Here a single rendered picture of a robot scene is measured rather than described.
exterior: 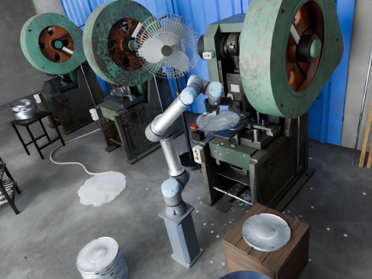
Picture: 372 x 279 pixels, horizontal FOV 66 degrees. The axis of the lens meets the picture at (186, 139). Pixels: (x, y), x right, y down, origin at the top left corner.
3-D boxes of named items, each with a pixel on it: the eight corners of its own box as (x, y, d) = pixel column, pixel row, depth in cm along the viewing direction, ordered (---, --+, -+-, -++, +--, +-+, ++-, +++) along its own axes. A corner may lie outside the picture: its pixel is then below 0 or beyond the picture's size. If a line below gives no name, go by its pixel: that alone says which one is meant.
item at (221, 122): (248, 119, 191) (248, 118, 191) (219, 105, 173) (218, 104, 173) (216, 134, 210) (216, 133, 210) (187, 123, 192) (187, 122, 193)
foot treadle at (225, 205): (225, 217, 226) (225, 212, 223) (216, 212, 233) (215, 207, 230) (264, 177, 259) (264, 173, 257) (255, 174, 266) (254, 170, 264)
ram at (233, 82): (242, 114, 204) (238, 74, 190) (225, 110, 214) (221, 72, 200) (255, 105, 214) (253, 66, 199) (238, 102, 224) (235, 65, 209)
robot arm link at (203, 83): (186, 78, 146) (205, 87, 144) (194, 71, 155) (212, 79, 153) (182, 91, 151) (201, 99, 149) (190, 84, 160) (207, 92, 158)
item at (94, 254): (119, 263, 187) (119, 263, 187) (75, 279, 182) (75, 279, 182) (116, 232, 212) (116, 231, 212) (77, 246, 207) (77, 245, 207)
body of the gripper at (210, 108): (203, 103, 174) (203, 95, 162) (217, 101, 174) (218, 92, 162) (206, 115, 171) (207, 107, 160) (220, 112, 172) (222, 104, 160)
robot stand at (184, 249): (189, 269, 204) (177, 224, 182) (170, 257, 216) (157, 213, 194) (204, 251, 216) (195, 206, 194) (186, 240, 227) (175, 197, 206)
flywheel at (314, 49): (313, 129, 184) (270, 77, 130) (283, 123, 197) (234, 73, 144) (350, 29, 189) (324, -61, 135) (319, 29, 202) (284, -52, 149)
